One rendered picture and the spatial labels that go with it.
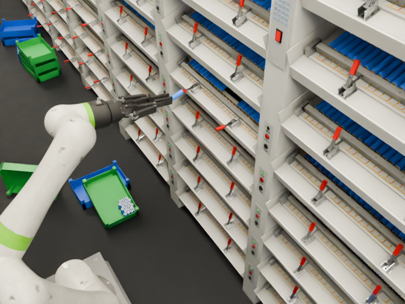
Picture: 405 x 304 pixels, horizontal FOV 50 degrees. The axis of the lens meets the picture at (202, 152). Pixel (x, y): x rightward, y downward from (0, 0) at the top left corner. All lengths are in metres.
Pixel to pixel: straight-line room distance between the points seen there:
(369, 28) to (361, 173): 0.39
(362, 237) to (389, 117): 0.40
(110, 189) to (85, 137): 1.32
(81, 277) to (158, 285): 0.65
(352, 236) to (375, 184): 0.21
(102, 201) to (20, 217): 1.25
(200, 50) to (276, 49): 0.48
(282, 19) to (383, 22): 0.28
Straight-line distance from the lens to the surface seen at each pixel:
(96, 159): 2.85
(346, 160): 1.21
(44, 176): 1.28
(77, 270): 1.67
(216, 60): 1.56
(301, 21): 1.15
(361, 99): 1.09
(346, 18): 1.02
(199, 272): 2.25
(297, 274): 1.66
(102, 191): 2.54
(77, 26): 3.24
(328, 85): 1.13
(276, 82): 1.25
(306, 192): 1.39
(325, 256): 1.50
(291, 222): 1.55
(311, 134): 1.27
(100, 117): 1.40
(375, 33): 0.98
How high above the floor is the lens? 1.92
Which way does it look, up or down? 43 degrees down
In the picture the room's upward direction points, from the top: 1 degrees counter-clockwise
